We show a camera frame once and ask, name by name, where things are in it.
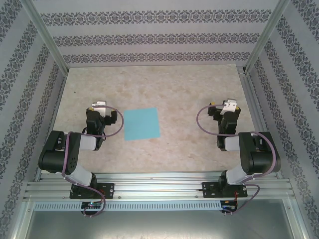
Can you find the light blue paper sheet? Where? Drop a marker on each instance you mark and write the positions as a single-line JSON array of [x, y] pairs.
[[142, 124]]

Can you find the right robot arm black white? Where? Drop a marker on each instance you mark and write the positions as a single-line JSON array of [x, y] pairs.
[[261, 154]]

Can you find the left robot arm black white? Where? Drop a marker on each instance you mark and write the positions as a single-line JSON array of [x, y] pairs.
[[52, 154]]

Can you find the black base plate left arm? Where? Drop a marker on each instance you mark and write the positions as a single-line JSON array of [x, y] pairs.
[[108, 188]]

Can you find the black base plate right arm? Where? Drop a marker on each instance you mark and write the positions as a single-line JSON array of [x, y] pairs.
[[209, 186]]

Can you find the grey sheet metal tray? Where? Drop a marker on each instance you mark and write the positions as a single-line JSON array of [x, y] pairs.
[[159, 224]]

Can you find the circuit board with green light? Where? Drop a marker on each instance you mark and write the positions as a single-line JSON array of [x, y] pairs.
[[91, 204]]

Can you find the aluminium cross beam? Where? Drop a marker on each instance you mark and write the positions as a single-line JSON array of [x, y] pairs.
[[154, 186]]

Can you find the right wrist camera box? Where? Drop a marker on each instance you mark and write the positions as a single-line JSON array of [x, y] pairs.
[[230, 104]]

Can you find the aluminium frame post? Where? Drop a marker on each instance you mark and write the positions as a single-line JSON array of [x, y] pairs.
[[269, 30], [45, 32]]

